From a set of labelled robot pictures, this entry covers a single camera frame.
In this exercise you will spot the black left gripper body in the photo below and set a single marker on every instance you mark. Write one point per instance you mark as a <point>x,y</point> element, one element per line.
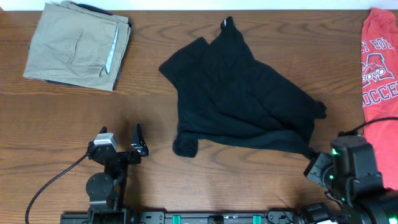
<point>127,159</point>

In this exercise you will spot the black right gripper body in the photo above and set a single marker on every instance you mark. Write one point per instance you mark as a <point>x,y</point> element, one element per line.
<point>315,169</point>

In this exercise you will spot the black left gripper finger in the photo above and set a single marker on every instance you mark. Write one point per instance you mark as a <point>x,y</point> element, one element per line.
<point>138,142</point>
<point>103,130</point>

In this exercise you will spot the black polo shirt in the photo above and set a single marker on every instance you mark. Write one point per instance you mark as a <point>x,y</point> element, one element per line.
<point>227,96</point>

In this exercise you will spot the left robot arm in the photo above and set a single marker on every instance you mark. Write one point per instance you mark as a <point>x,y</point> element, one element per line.
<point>106,189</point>

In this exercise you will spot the folded khaki pants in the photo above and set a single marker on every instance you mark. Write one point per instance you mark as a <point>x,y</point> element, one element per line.
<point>71,46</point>

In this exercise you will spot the red printed t-shirt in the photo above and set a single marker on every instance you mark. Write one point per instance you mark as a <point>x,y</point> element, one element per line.
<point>379,89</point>

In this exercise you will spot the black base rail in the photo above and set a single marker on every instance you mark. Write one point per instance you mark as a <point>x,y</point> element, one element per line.
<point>269,217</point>

